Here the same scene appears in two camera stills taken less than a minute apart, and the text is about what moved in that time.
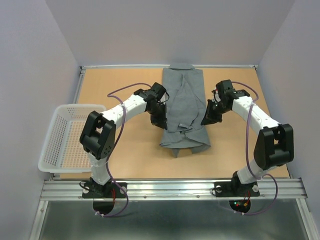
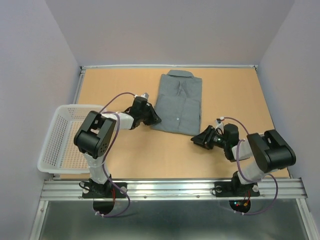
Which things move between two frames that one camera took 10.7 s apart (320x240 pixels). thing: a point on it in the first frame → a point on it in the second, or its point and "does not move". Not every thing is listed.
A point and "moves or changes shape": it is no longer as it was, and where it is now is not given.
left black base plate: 110,190 does not move
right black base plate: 233,189 does not move
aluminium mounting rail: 71,189 does not move
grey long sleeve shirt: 183,86 moves or changes shape
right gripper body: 215,110 → 219,141
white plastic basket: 62,152 does not move
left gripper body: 158,114 → 148,117
